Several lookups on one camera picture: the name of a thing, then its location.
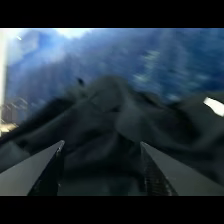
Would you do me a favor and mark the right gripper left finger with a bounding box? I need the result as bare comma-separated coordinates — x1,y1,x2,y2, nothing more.
0,139,66,197

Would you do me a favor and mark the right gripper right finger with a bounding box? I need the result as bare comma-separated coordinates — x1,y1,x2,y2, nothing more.
139,140,224,197

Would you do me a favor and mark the dark grey garment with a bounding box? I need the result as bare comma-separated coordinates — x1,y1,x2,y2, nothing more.
0,75,224,197

